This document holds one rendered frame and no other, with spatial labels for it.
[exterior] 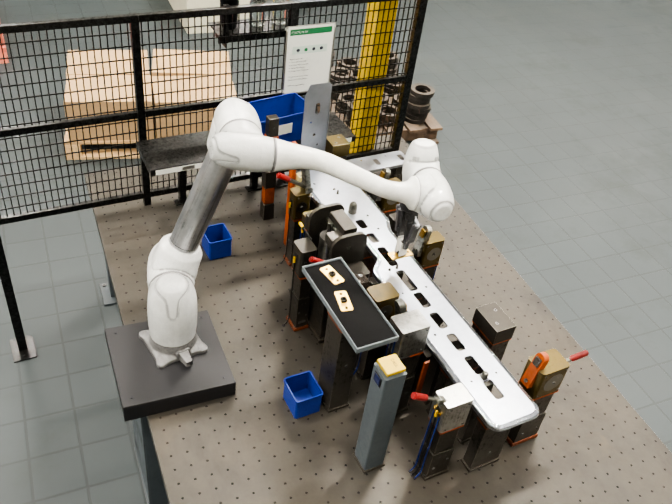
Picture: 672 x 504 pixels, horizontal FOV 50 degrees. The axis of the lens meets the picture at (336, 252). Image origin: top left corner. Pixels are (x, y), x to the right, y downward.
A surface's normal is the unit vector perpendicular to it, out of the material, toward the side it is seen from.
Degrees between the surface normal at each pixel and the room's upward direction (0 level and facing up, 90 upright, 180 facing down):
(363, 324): 0
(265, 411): 0
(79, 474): 0
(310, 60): 90
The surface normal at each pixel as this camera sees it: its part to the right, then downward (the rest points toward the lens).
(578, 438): 0.11, -0.76
